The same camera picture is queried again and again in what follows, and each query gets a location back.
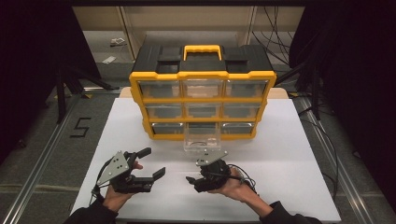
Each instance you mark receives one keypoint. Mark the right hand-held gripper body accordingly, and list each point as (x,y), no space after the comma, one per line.
(214,174)

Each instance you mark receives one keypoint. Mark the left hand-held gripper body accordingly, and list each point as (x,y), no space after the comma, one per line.
(115,168)

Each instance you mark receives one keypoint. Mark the clear plastic pull-out drawer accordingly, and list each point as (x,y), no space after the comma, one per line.
(202,137)

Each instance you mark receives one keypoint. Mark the yellow black drawer cabinet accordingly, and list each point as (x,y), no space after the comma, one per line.
(202,63)

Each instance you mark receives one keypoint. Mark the person's right hand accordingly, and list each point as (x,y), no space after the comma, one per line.
(235,188)

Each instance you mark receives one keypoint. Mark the person's left hand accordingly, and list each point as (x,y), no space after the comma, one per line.
(116,199)

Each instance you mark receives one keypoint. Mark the set of clear cabinet drawers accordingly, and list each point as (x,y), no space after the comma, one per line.
(160,88)

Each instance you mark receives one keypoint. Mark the black metal stand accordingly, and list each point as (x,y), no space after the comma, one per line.
(316,93)
(61,99)

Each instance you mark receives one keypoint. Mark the flat white paper scrap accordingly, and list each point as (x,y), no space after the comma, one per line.
(109,60)

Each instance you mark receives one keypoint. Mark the crumpled white paper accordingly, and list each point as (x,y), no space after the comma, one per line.
(117,41)

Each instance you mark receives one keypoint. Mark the black curtain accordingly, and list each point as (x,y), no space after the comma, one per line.
(31,62)
(358,77)

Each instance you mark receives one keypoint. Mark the beige wooden shelf unit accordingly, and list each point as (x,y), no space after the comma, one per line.
(186,18)

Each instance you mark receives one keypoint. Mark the aluminium floor rail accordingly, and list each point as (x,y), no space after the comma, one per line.
(37,168)
(351,183)

